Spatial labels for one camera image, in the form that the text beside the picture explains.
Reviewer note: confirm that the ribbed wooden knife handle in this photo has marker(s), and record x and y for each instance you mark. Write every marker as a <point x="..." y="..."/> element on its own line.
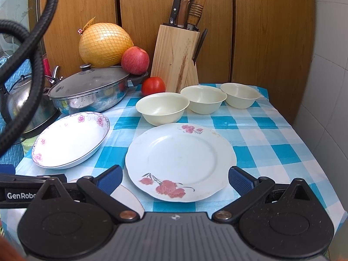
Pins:
<point x="194" y="14"/>

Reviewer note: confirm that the black riveted knife handle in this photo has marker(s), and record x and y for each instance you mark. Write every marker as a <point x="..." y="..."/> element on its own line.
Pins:
<point x="174" y="13"/>

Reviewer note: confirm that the blue checked tablecloth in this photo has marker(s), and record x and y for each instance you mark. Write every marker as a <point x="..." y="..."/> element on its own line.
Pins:
<point x="264" y="143"/>

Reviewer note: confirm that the steel kettle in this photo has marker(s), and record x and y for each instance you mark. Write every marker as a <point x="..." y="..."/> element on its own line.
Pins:
<point x="13" y="100"/>

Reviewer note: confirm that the white plate with red flowers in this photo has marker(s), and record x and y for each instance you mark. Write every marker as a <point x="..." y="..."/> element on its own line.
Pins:
<point x="180" y="162"/>

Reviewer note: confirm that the deep plate with pink flowers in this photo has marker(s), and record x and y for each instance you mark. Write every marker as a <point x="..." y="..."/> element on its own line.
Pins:
<point x="70" y="141"/>

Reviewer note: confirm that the brown knife handle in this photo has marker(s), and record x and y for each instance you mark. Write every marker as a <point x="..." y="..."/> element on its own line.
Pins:
<point x="182" y="13"/>

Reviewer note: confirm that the cream bowl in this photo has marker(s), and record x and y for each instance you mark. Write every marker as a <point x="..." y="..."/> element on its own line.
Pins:
<point x="204" y="99"/>
<point x="162" y="108"/>
<point x="240" y="96"/>

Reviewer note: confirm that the steel pan with glass lid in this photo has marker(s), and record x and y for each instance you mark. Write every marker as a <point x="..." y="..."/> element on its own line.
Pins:
<point x="93" y="89"/>

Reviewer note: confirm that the black scissors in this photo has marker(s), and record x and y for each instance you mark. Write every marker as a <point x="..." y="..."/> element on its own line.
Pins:
<point x="199" y="45"/>

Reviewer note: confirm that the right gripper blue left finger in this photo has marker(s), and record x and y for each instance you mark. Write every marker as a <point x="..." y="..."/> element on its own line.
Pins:
<point x="106" y="192"/>

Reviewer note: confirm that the yellow pomelo in net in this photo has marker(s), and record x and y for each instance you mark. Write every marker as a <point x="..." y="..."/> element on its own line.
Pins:
<point x="103" y="44"/>

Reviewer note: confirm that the red apple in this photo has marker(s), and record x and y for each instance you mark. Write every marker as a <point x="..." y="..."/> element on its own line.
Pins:
<point x="135" y="60"/>

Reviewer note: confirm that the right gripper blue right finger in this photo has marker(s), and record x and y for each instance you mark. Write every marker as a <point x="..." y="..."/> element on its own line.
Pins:
<point x="251" y="190"/>

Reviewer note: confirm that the wooden knife block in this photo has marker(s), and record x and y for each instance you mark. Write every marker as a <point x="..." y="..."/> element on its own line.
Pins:
<point x="173" y="57"/>

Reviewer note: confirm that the red tomato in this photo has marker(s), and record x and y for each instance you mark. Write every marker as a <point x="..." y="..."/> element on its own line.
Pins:
<point x="153" y="85"/>

